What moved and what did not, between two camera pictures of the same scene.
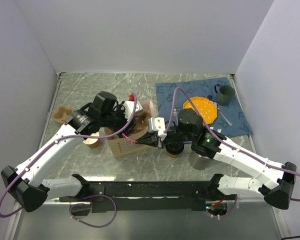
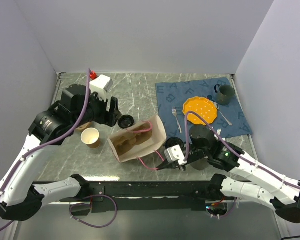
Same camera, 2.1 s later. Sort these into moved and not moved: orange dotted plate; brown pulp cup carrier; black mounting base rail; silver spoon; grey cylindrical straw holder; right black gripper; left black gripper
Moved: right black gripper; left black gripper; brown pulp cup carrier
Not moved: silver spoon; grey cylindrical straw holder; black mounting base rail; orange dotted plate
